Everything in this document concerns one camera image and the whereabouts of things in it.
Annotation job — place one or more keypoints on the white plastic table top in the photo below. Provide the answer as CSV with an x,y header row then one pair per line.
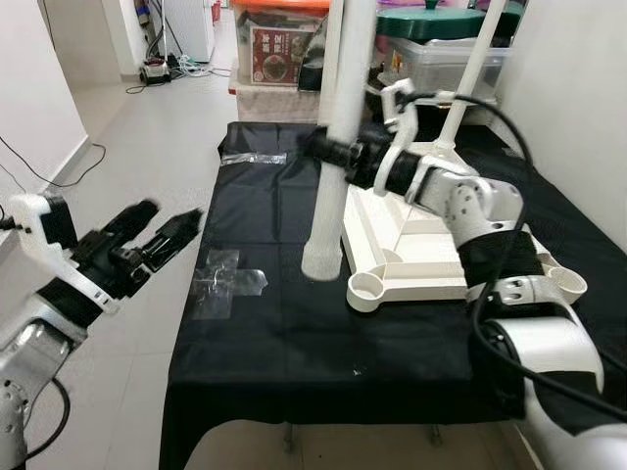
x,y
392,230

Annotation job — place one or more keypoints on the red printed carton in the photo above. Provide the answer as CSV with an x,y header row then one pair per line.
x,y
284,54

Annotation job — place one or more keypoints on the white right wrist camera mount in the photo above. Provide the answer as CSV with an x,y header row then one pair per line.
x,y
402,117

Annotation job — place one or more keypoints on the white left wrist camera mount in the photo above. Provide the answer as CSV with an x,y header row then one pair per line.
x,y
24,211

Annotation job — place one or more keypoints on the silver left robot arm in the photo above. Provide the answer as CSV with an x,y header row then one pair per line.
x,y
24,357

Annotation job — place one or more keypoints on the dark green pot lid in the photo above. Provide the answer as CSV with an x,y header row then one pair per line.
x,y
421,24

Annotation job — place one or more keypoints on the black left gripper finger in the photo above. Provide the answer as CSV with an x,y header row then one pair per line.
x,y
174,238
132,222

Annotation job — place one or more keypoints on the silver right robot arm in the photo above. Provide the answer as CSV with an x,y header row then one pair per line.
x,y
460,201

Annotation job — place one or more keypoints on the black tablecloth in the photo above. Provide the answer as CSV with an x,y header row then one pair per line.
x,y
294,343

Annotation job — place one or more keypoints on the white refrigerator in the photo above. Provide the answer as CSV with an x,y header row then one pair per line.
x,y
191,29

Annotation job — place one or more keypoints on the clear tape cross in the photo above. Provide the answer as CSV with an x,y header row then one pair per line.
x,y
227,284

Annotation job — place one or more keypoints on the beige cloth covered stand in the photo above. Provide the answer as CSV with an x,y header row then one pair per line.
x,y
279,103

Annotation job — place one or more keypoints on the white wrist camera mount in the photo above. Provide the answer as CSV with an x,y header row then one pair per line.
x,y
402,117
24,211

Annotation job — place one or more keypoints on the black glossy bag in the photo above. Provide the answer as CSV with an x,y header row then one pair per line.
x,y
313,73

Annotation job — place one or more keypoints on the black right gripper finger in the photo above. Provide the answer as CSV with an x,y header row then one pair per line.
x,y
323,150

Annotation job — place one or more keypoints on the clear plastic storage container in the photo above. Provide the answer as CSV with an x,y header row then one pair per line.
x,y
431,70

